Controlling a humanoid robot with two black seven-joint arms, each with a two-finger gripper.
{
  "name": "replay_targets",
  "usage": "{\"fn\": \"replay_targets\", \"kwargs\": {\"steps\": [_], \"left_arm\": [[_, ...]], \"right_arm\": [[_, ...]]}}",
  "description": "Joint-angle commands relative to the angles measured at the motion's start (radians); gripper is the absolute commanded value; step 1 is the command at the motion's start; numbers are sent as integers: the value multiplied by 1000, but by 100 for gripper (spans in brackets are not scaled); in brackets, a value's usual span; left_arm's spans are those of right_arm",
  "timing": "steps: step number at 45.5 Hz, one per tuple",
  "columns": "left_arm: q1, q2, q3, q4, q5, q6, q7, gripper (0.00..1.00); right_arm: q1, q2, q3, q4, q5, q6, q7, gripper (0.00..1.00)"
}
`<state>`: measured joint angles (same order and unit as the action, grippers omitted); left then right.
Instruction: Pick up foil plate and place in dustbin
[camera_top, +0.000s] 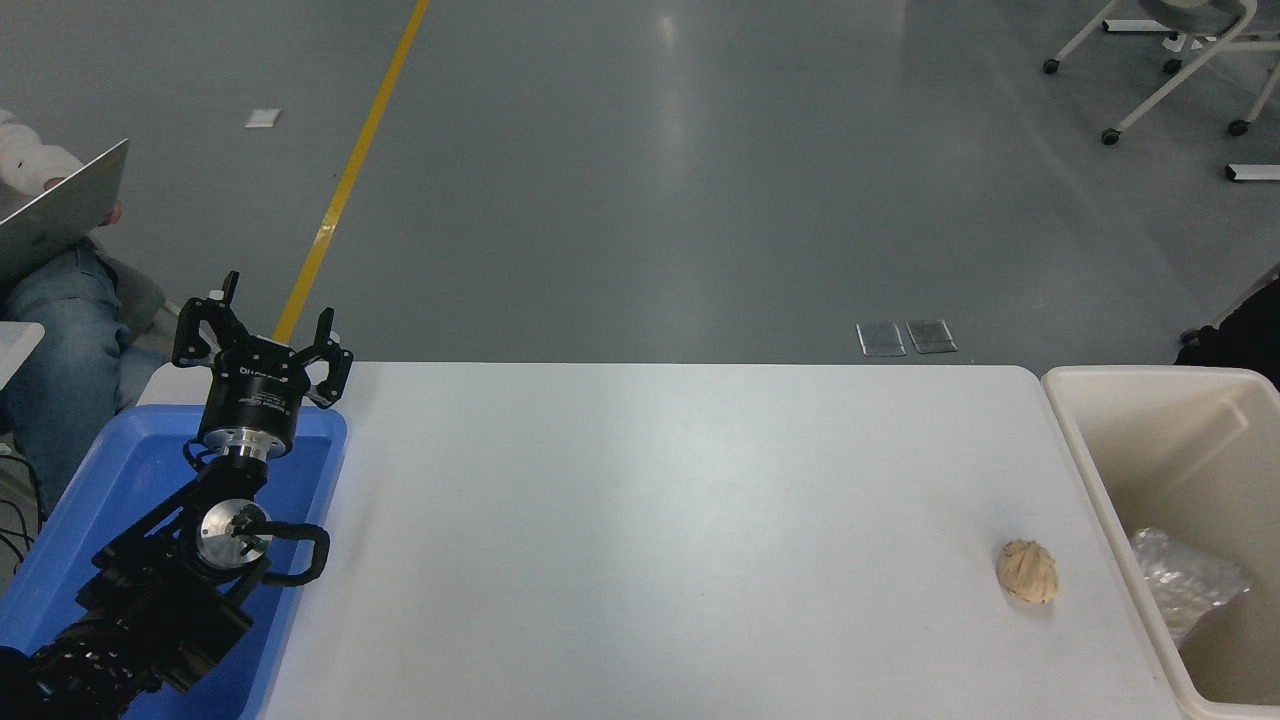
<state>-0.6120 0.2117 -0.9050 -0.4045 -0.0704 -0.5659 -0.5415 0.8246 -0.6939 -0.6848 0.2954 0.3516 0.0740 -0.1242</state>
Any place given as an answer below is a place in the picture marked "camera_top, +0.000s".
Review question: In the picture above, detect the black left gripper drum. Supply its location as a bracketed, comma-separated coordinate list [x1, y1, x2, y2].
[198, 337, 313, 447]

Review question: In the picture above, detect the silver laptop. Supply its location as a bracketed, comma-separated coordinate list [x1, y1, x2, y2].
[0, 139, 131, 287]

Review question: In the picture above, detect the foil tray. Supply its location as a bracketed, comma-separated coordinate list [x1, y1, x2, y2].
[1130, 527, 1253, 649]

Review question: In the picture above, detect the grey chair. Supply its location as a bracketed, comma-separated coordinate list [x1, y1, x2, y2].
[100, 252, 186, 336]

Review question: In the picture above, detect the seated person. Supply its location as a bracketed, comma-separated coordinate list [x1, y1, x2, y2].
[0, 108, 166, 506]

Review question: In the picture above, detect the blue plastic tray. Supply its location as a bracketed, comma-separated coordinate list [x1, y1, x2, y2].
[0, 403, 349, 720]

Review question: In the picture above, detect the white side table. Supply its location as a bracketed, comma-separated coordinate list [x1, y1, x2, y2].
[0, 320, 46, 389]

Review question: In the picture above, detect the crumpled tan paper ball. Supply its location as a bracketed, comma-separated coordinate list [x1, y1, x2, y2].
[996, 540, 1059, 605]

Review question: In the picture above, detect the large pale bin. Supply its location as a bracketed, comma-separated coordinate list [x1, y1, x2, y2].
[1042, 366, 1280, 720]

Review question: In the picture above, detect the white wheeled chair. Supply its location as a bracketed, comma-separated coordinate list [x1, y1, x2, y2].
[1042, 0, 1280, 147]

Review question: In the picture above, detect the black bulky object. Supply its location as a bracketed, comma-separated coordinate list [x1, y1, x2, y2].
[1177, 280, 1280, 391]

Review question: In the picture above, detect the black floor cable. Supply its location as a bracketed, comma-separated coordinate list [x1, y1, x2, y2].
[0, 440, 43, 563]

